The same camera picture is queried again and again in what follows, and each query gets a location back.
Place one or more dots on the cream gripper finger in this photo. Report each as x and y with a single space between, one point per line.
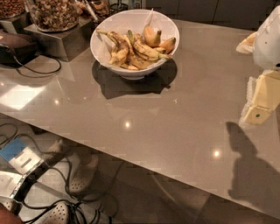
246 46
263 97

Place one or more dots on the long spotted banana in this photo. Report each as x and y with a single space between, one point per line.
122 48

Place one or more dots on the white power strip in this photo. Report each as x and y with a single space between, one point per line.
11 204

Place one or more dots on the small orange banana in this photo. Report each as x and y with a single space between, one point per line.
169 44

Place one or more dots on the steel display stand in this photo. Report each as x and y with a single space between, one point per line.
16 24
65 45

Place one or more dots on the blue white floor box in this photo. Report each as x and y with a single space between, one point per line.
20 156

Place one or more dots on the spotted banana bunch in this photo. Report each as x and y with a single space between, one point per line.
141 56

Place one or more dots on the glass jar of nuts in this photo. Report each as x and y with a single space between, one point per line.
53 15

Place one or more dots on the white perforated clog shoe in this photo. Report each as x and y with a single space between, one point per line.
83 176

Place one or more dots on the small snack jar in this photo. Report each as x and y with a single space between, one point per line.
98 9

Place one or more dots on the small upright yellow banana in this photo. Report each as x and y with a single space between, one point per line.
151 37

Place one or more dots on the bowl of brown nuts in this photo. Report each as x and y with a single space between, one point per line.
11 8

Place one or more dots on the dark round appliance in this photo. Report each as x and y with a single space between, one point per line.
16 49

